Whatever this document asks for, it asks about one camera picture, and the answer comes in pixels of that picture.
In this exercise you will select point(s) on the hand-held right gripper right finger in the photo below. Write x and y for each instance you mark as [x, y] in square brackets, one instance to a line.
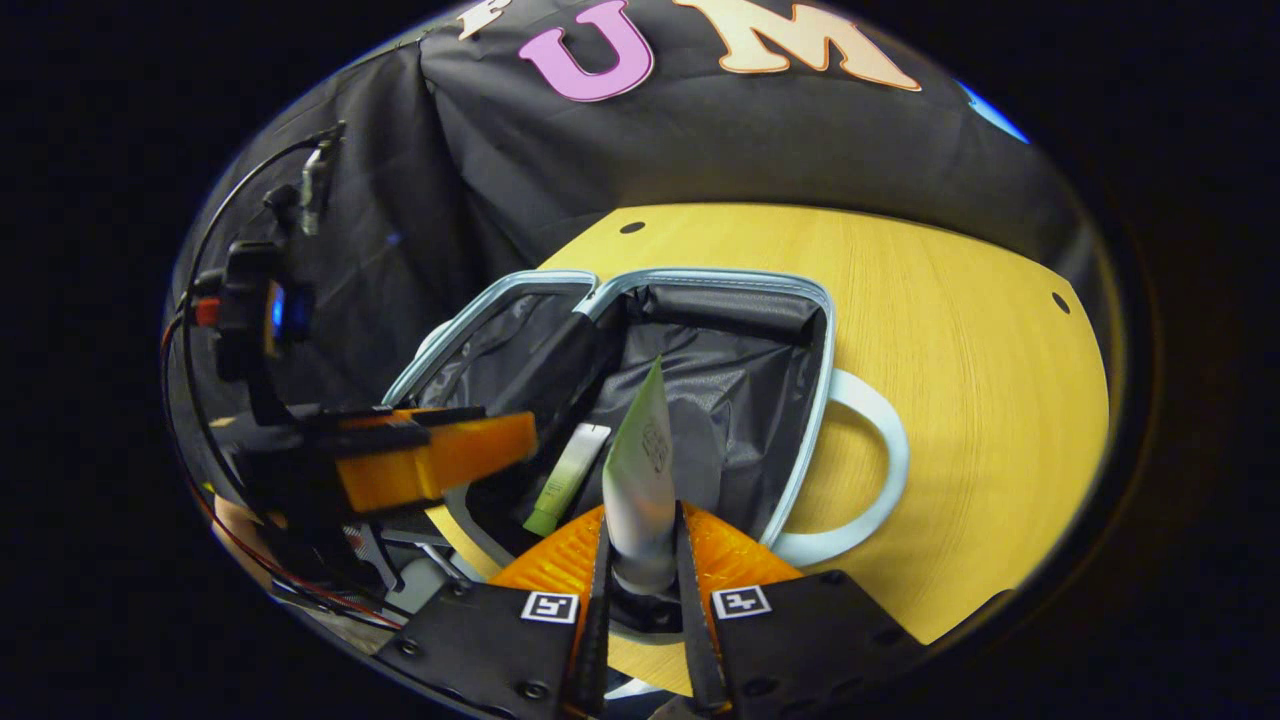
[695, 640]

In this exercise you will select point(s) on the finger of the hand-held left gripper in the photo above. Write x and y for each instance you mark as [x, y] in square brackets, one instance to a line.
[470, 450]
[370, 432]

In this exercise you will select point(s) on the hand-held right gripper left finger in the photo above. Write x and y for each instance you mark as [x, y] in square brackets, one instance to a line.
[598, 640]

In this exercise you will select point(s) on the green skin care tube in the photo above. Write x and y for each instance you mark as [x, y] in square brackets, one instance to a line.
[568, 475]

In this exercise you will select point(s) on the grey skin care tube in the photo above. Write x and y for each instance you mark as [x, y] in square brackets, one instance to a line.
[642, 470]

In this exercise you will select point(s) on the light blue suitcase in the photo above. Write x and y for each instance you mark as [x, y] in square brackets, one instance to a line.
[745, 400]

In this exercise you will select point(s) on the black backdrop cloth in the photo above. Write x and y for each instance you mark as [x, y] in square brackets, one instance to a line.
[750, 150]

